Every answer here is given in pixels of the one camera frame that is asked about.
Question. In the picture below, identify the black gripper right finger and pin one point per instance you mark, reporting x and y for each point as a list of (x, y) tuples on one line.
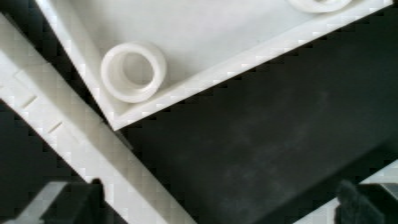
[(368, 203)]

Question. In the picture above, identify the white square tabletop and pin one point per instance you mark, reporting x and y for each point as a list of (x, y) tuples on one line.
[(157, 48)]

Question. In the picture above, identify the white front fence rail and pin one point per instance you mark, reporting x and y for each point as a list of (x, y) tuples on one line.
[(47, 103)]

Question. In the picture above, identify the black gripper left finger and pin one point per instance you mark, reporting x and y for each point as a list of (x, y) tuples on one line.
[(66, 204)]

